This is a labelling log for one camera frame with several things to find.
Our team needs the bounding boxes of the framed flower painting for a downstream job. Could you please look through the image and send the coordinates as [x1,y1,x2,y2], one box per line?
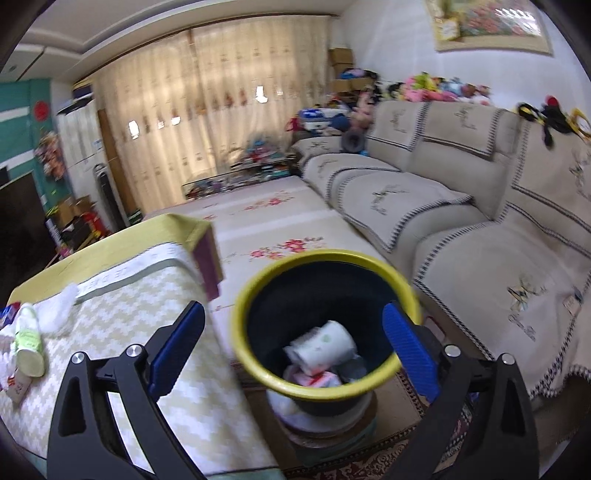
[425,0,555,57]

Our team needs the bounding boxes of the round stool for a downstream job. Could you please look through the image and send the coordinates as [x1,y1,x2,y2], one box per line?
[268,388,379,448]

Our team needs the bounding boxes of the red blue snack packet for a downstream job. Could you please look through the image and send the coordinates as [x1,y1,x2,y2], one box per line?
[0,302,23,330]

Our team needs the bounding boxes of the black television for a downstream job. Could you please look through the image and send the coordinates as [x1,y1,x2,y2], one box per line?
[0,166,51,296]

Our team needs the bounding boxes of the pile of plush toys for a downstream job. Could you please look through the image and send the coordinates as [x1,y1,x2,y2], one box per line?
[337,69,492,109]

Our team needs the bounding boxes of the white paper cup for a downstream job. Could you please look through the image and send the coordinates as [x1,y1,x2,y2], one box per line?
[283,320,358,374]

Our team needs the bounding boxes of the red white snack wrapper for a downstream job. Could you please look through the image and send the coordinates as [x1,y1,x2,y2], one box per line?
[4,369,31,407]

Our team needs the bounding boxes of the stack of cardboard boxes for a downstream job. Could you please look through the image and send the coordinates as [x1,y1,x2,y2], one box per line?
[329,47,375,93]

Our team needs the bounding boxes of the black yellow plush toy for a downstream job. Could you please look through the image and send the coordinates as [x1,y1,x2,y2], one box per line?
[516,95,591,148]

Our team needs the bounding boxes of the blue star print bag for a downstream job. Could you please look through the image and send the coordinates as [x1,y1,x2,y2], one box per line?
[299,107,334,130]

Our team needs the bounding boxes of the dark blue bin yellow rim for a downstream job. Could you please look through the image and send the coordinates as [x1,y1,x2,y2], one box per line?
[231,250,422,418]

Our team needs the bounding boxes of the artificial flower wall decoration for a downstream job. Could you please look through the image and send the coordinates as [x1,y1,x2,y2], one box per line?
[34,131,65,181]

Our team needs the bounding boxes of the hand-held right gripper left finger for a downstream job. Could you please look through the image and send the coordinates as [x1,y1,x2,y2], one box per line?
[46,300,206,480]

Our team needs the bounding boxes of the beige curtains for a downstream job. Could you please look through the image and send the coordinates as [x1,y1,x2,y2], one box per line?
[92,16,333,213]

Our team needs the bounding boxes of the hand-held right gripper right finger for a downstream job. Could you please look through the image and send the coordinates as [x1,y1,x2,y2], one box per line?
[382,301,541,480]

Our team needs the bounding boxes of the white tissue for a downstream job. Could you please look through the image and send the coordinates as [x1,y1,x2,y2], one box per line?
[34,284,81,335]

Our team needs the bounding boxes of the green label drink bottle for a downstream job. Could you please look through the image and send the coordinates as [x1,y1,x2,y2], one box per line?
[14,302,47,377]

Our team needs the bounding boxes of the white floor air conditioner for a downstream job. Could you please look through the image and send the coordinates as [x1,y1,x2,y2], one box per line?
[55,98,112,222]

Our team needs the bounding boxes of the patterned green chevron tablecloth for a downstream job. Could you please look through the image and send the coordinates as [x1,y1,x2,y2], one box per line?
[0,213,287,480]

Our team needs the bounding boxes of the open cardboard box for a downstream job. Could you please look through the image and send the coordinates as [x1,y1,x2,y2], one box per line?
[60,196,93,227]

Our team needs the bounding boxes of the beige sofa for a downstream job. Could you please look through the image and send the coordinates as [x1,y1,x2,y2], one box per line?
[291,99,591,457]

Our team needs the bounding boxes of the floral bed sheet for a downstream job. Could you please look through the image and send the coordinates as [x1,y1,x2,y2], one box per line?
[143,178,384,319]

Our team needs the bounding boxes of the glass coffee table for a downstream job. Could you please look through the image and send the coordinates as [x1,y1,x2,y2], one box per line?
[182,166,296,199]

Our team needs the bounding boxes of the black white tower fan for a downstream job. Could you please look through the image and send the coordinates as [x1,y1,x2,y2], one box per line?
[93,162,118,232]

